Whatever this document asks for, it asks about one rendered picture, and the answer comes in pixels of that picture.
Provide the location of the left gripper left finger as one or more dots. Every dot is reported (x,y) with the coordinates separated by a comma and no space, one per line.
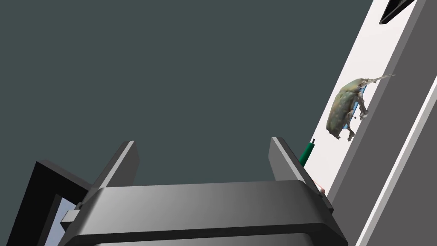
(117,165)

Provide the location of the grey table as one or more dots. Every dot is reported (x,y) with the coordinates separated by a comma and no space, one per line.
(392,136)

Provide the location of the black framed window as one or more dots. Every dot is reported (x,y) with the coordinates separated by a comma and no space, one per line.
(32,201)

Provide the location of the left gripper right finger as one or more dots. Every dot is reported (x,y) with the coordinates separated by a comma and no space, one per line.
(285,162)

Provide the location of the olive green beetle figure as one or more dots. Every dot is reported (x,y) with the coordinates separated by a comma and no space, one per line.
(343,109)

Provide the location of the green pen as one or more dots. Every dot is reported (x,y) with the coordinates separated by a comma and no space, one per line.
(307,153)

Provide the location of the black flat object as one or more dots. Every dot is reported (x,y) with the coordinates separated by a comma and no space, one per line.
(396,9)

